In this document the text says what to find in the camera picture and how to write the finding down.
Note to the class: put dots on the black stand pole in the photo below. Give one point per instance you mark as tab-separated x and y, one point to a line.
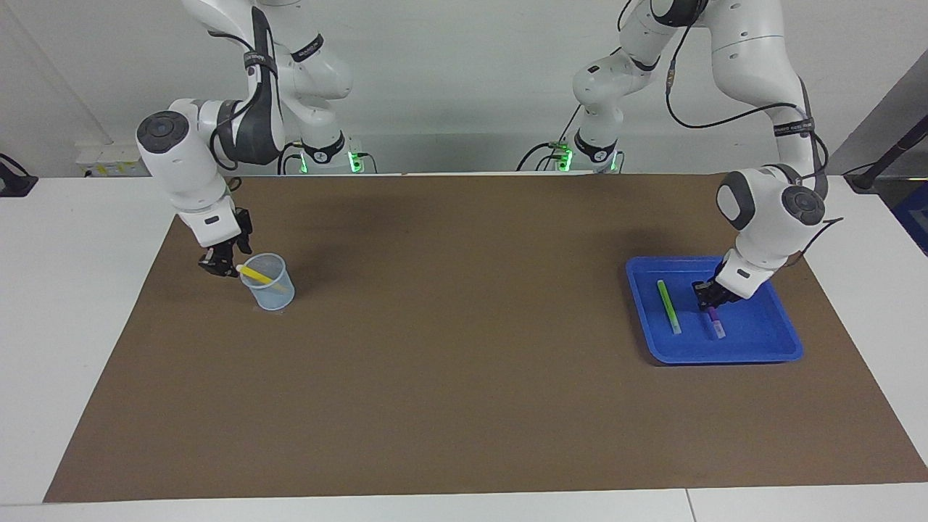
888	156

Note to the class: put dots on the black clamp mount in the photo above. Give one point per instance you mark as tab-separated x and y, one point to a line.
14	181

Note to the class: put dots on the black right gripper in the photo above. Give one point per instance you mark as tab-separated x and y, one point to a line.
243	228

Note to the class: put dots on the purple pen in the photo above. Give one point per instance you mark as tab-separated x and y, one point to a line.
716	322

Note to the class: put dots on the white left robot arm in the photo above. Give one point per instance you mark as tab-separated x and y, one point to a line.
754	65

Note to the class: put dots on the brown table mat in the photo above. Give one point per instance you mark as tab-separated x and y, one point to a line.
464	362

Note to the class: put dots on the clear plastic cup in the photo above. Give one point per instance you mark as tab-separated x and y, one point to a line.
272	297

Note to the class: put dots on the white power strip box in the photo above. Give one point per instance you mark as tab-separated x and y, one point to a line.
116	159

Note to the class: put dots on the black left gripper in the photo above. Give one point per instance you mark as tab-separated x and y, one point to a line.
725	293

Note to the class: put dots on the blue bin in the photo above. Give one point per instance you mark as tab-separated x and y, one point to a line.
915	217

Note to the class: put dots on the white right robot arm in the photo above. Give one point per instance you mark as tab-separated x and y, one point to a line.
188	167

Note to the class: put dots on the green pen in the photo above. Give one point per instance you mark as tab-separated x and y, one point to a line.
668	304

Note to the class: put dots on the blue plastic tray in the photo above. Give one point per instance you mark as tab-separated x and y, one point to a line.
761	326

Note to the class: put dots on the yellow pen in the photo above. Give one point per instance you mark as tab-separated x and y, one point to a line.
257	275

